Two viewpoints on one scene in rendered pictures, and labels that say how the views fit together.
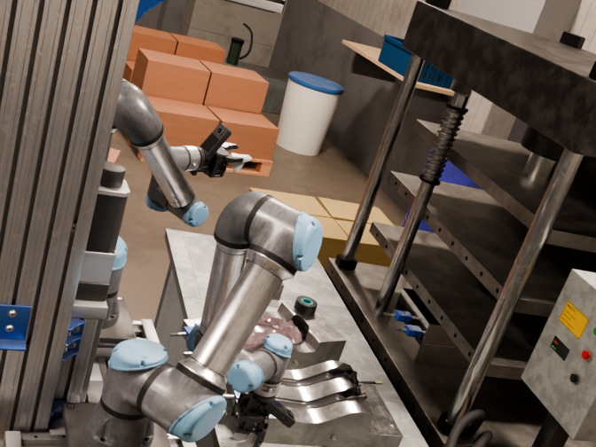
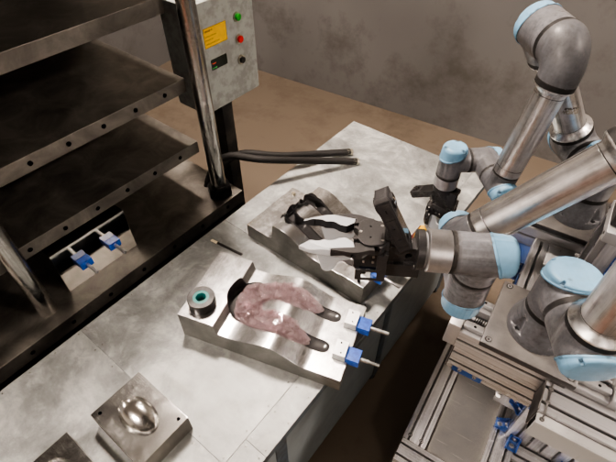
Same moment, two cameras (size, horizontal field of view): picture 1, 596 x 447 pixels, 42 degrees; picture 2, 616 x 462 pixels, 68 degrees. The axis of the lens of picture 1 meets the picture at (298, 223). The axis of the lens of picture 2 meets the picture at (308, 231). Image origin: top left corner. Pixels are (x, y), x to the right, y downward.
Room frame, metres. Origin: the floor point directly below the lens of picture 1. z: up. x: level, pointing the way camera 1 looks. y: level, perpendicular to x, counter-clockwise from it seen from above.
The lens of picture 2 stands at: (2.66, 0.71, 2.02)
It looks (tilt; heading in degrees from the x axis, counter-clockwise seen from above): 46 degrees down; 240
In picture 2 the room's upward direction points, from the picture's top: straight up
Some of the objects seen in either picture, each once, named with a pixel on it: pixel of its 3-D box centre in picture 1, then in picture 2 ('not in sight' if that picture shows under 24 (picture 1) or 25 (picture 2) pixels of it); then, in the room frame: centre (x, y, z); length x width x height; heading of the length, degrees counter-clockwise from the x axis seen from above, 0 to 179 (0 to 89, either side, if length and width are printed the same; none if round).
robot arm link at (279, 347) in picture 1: (273, 358); (452, 160); (1.71, -0.04, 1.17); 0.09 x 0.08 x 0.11; 156
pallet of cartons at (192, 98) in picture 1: (203, 113); not in sight; (6.68, 1.09, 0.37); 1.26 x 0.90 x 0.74; 117
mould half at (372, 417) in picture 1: (317, 401); (324, 233); (2.06, -0.22, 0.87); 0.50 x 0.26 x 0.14; 112
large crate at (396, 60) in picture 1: (417, 61); not in sight; (6.62, -0.53, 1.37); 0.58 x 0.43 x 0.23; 28
